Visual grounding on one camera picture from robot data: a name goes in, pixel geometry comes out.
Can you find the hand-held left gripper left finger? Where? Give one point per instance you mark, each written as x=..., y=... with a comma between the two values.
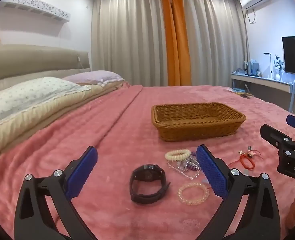
x=83, y=170

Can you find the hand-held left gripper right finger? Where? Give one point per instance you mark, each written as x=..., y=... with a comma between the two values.
x=212, y=172

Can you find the small silver earring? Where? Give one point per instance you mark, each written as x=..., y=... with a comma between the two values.
x=240, y=152
x=249, y=147

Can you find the brown wicker basket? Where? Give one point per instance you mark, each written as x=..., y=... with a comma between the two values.
x=200, y=127

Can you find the black wrist watch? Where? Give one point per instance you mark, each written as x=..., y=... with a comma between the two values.
x=147, y=172

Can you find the pink fleece blanket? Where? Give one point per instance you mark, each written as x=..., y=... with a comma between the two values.
x=112, y=130

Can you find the colourful paper packets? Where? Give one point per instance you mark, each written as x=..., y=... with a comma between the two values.
x=240, y=93

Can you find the white vase with flowers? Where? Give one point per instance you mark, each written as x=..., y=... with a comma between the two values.
x=277, y=73

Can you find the white desk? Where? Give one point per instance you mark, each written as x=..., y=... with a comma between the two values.
x=262, y=80

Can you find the slim desk lamp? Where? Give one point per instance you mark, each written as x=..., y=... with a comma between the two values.
x=270, y=65

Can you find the beige quilt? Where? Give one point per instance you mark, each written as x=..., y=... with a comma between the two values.
x=50, y=115

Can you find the blue box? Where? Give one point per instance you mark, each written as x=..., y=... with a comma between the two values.
x=254, y=66

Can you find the white floral pillow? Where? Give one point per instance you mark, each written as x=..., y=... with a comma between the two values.
x=25, y=97

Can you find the lilac pillow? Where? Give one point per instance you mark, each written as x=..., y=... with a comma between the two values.
x=95, y=76

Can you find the grey curtain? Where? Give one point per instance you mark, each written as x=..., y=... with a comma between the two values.
x=127, y=42
x=212, y=42

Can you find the orange curtain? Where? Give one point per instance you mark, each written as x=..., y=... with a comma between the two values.
x=173, y=55

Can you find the beige padded headboard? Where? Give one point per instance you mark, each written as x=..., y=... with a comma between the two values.
x=25, y=60

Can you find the picture frame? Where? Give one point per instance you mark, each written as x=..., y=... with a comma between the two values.
x=246, y=66

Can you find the white patterned wall shelf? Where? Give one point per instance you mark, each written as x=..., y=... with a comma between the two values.
x=37, y=7

